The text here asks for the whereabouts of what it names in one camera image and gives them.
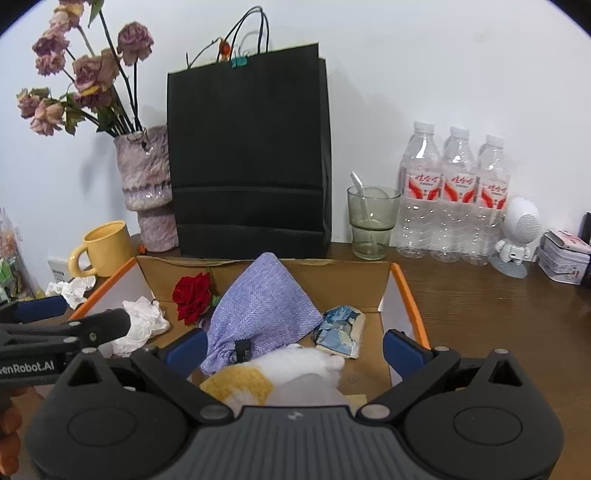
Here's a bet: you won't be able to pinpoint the white tissue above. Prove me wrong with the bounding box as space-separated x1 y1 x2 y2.
111 296 170 357
45 276 96 310

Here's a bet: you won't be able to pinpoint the red fabric rose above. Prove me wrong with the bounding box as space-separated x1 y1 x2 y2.
172 272 221 326

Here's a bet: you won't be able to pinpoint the yellow blue wrapper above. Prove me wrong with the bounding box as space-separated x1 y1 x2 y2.
311 305 366 359

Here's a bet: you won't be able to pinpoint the purple knitted pouch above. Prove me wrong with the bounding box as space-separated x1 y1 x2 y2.
200 252 322 375

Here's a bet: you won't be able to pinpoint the person's hand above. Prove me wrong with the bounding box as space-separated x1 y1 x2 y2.
0 388 28 476

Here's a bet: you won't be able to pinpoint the snack packets at left edge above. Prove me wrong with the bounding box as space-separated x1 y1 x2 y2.
1 208 34 301

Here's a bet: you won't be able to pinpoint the white small box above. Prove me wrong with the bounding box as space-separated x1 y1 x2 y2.
48 258 72 282

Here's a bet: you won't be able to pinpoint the red cardboard pumpkin box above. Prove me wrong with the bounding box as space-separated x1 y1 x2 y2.
72 253 429 400

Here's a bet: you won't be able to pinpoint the yellow ceramic mug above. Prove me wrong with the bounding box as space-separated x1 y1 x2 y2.
68 220 135 278

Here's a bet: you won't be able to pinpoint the orange white plush toy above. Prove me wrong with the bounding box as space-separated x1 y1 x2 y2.
199 344 346 415

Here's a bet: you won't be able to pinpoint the middle clear water bottle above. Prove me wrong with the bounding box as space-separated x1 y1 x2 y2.
430 127 477 263

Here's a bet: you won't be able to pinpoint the clear water bottle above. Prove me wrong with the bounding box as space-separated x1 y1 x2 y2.
394 121 442 259
462 135 514 266
430 127 477 263

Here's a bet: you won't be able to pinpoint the right clear water bottle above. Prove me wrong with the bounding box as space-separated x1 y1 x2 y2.
462 135 514 266

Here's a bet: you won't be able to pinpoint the grey glass cup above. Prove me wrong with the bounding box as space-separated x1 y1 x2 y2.
349 186 401 261

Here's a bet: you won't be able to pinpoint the white robot figurine speaker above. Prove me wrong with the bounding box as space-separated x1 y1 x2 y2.
489 197 542 279

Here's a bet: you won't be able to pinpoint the left clear water bottle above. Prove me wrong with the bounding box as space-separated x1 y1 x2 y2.
394 121 442 259

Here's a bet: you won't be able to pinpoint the purple ceramic vase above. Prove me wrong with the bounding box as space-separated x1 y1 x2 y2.
113 125 178 253

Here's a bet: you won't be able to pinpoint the clear plastic spoon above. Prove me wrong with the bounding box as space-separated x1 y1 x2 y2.
348 171 373 230

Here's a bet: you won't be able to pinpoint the black paper shopping bag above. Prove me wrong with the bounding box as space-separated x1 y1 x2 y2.
166 21 332 259

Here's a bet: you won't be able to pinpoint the dried pink rose bouquet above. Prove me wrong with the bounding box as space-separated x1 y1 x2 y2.
16 1 154 138

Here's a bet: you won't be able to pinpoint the green binder clip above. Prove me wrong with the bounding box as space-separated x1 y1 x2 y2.
231 56 249 68

